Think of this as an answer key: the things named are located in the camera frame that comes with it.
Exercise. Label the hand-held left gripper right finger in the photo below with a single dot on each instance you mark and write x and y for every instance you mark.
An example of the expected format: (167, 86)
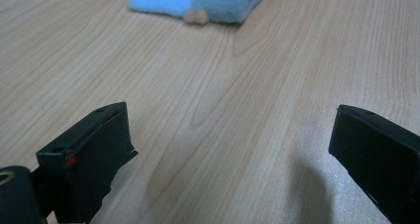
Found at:
(383, 158)

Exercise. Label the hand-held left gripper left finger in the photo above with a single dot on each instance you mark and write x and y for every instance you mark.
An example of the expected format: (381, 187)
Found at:
(89, 158)

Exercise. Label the blue glove with grey cuff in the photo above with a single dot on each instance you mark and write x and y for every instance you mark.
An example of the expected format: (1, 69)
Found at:
(218, 1)

